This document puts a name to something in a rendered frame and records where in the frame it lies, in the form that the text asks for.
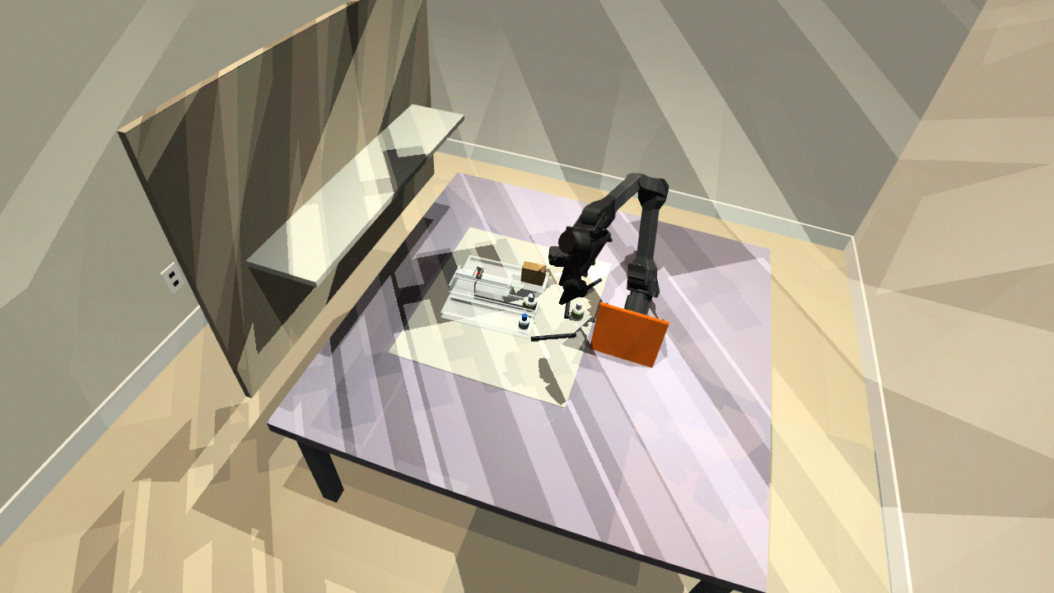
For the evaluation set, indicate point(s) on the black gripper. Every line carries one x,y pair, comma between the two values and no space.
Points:
571,281

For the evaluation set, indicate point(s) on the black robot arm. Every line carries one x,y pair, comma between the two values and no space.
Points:
587,236

